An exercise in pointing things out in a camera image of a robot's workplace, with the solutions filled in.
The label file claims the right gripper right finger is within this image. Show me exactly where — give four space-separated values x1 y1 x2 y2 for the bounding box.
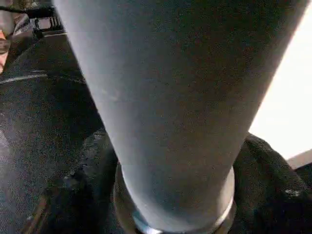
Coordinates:
229 132 312 234

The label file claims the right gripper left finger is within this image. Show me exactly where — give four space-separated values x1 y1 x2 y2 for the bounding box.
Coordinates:
34 128 119 234

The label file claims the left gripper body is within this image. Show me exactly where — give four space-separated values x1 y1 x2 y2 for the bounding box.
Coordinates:
26 6 67 38

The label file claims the white plastic table top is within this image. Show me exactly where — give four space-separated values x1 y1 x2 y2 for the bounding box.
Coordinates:
113 13 312 234

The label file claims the white plastic table leg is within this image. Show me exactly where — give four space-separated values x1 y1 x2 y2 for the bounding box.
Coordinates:
52 0 312 233

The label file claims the black mat cover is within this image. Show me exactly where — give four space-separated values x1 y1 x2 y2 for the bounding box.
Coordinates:
0 14 312 234

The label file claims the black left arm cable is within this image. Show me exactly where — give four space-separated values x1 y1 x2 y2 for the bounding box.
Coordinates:
0 6 55 18

